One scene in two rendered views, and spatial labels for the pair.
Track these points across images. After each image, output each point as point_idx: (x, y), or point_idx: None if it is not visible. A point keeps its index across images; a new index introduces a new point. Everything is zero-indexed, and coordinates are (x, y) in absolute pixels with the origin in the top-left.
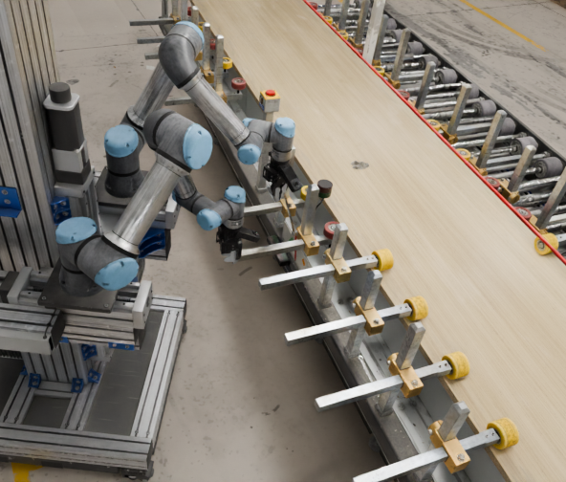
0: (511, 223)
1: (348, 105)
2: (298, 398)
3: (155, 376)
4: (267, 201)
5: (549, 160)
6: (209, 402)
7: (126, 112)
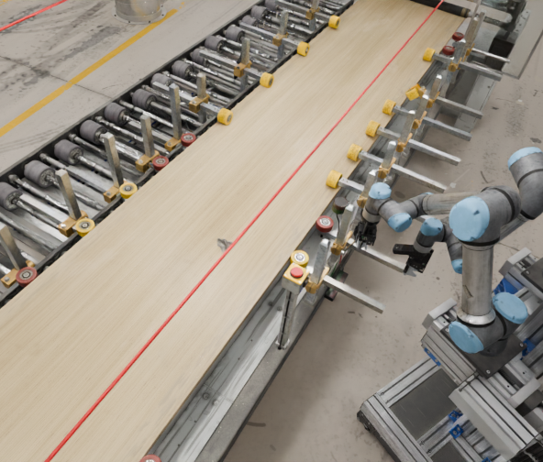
0: (208, 140)
1: (106, 310)
2: (332, 304)
3: (434, 362)
4: (292, 327)
5: (69, 145)
6: (386, 351)
7: (493, 320)
